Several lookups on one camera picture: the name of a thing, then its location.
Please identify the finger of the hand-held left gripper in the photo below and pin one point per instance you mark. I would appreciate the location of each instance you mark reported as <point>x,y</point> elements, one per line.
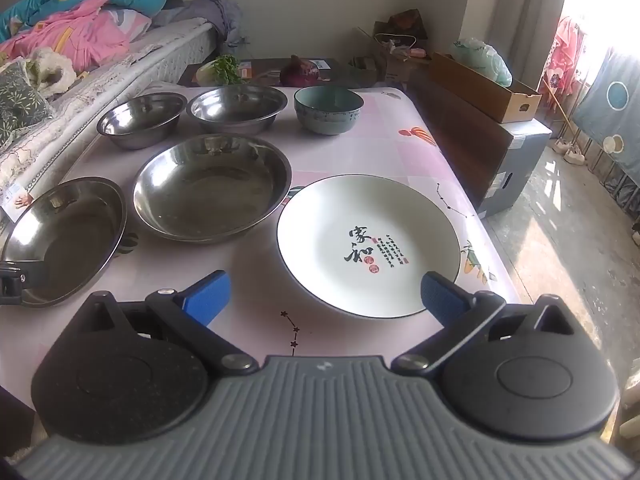
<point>10,280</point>

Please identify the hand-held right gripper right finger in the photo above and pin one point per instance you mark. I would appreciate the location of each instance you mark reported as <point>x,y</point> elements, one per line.
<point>442,301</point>

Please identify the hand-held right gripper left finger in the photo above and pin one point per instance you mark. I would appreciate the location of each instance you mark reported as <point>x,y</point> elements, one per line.
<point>210,296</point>

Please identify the shallow steel plate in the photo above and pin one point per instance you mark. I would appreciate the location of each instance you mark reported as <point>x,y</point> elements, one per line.
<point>65,240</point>

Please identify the large deep steel plate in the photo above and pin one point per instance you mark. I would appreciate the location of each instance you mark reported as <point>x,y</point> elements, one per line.
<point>210,195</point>

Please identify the white printed ceramic plate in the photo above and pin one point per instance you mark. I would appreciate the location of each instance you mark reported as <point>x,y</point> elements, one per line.
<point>325,240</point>

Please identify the small steel bowl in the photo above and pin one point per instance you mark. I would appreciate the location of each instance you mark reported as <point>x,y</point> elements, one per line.
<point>140,120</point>

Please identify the wide steel bowl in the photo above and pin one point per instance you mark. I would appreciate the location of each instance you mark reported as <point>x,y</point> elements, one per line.
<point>235,107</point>

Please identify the green ceramic bowl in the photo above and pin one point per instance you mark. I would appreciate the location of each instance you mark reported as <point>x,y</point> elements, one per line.
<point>327,122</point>

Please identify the paper mattress label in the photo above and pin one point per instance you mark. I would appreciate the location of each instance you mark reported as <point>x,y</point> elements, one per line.
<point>19,202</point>

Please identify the large grey carton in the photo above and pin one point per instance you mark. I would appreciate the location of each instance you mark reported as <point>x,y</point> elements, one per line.
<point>520,170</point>

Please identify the pink printed tablecloth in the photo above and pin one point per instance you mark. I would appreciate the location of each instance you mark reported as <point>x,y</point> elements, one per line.
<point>350,160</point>

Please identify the green patterned cloth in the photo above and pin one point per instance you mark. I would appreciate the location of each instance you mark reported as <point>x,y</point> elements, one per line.
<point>20,97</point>

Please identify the white shoe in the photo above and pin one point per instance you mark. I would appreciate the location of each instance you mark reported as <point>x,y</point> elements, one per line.
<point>577,156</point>
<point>562,146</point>

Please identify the white fuzzy cloth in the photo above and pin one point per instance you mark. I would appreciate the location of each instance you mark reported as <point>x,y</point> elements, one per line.
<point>50,72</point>

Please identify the brown cardboard tray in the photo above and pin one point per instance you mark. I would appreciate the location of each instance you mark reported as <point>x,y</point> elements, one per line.
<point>480,85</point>

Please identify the bok choy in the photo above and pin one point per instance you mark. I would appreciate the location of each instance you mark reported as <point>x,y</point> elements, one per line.
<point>220,71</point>

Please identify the wooden stick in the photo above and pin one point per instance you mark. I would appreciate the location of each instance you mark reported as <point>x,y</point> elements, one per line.
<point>562,110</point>

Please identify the red onion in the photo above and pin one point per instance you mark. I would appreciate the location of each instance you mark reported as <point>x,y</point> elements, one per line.
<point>300,74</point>

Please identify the open cardboard box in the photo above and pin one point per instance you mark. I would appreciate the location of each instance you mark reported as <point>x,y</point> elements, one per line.
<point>395,65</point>

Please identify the pale green plastic bag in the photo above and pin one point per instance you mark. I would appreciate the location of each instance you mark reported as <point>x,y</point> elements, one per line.
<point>485,60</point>

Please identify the white quilted mattress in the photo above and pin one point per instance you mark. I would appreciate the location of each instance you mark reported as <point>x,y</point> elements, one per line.
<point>165,55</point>

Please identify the blue printed hanging cloth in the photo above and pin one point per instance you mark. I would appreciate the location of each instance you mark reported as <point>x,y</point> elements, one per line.
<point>610,110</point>

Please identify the pink floral hanging cloth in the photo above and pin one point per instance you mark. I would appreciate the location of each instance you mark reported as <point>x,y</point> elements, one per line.
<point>560,75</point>

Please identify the pink blanket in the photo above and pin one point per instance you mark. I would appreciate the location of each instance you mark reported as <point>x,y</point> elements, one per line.
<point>85,35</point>

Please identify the lavender cloth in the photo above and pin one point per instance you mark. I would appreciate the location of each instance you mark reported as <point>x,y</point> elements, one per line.
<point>220,15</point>

